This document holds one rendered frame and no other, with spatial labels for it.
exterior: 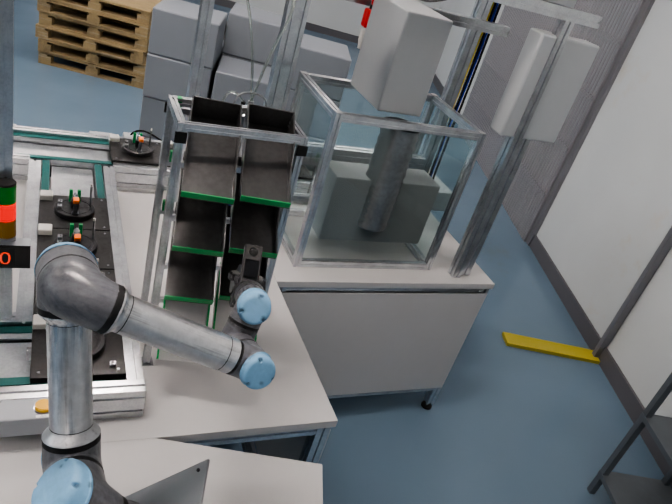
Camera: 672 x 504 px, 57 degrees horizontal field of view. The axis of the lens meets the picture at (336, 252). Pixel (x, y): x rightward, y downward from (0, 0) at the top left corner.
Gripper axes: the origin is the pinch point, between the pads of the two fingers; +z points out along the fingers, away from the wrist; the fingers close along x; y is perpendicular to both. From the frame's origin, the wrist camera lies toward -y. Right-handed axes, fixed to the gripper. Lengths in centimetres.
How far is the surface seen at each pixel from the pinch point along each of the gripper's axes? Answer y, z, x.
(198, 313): 16.3, 12.6, -9.6
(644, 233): -49, 180, 271
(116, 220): 1, 78, -44
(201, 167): -25.7, -6.2, -17.4
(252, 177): -26.2, -4.4, -4.1
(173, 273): 4.8, 6.1, -18.9
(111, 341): 29.4, 14.8, -32.1
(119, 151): -25, 131, -54
